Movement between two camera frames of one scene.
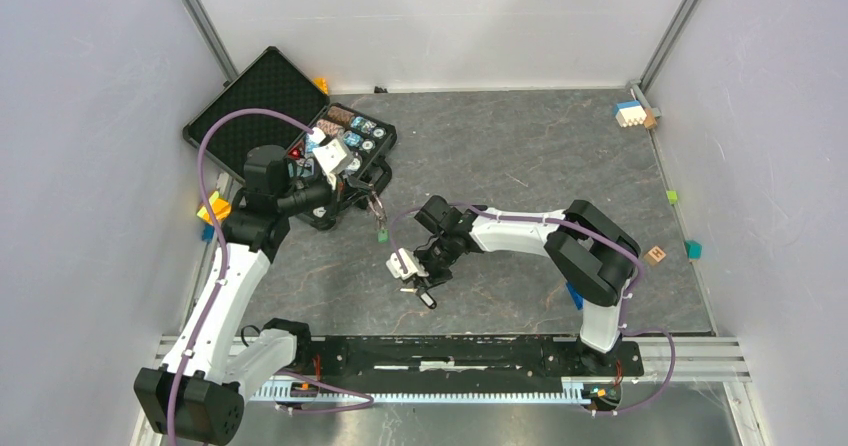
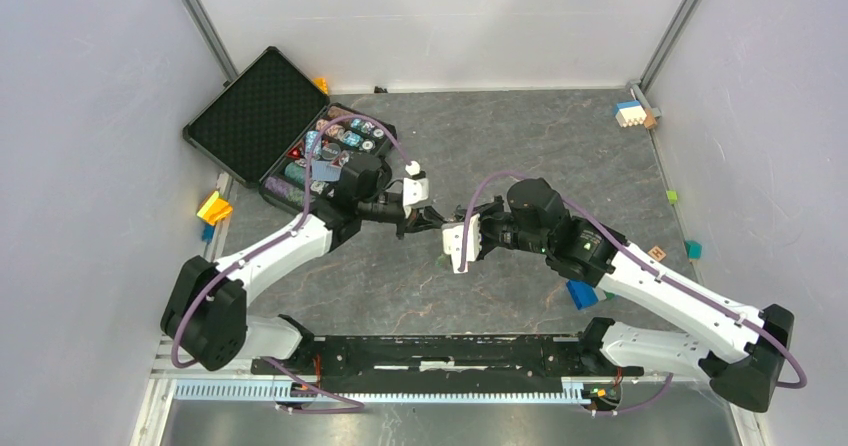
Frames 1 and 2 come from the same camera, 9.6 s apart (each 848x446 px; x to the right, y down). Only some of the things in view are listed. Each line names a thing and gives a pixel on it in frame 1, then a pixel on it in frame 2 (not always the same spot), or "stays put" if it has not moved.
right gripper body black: (436, 261) -> (498, 227)
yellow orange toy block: (221, 208) stays put
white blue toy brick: (629, 113) stays put
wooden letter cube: (654, 256) stays put
